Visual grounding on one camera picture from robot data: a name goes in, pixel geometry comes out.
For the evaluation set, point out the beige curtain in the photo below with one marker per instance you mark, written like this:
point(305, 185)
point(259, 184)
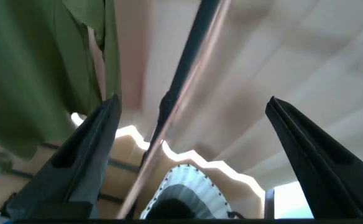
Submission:
point(278, 62)

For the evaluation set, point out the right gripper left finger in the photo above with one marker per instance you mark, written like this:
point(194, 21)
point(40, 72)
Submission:
point(76, 180)

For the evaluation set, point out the pink clothes hanger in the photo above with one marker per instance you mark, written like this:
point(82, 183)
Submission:
point(135, 186)

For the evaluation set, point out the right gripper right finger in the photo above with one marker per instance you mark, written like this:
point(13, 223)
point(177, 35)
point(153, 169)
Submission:
point(324, 171)

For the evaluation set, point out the white laundry basket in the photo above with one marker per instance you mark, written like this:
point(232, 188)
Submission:
point(194, 180)

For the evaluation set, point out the green long-sleeved shirt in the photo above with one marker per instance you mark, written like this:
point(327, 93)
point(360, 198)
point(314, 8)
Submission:
point(29, 77)

